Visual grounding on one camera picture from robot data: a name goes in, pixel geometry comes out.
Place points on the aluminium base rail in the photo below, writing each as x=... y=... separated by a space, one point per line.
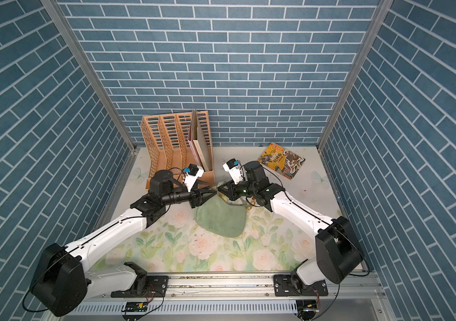
x=239 y=286

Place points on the green circuit board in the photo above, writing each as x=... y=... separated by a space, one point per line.
x=135 y=307

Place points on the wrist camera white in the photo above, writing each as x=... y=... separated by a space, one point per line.
x=192 y=174
x=234 y=169

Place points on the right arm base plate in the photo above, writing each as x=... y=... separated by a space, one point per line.
x=306 y=280

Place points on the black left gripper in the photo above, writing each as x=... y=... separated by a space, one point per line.
x=195 y=199

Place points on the small connector module right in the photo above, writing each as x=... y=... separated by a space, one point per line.
x=307 y=309

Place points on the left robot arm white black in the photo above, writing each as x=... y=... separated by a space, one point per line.
x=63 y=277

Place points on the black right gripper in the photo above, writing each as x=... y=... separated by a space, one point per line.
x=233 y=195

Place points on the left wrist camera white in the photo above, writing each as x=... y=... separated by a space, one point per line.
x=192 y=174

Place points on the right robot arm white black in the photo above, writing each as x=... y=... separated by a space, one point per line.
x=338 y=251

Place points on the floral table mat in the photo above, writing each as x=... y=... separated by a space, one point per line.
x=269 y=243

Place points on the green fabric bag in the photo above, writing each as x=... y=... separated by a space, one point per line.
x=222 y=217

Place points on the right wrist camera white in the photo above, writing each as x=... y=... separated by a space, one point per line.
x=234 y=169

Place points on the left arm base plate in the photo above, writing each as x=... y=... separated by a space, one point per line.
x=153 y=286

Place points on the orange illustrated comic book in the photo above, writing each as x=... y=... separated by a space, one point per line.
x=281 y=160

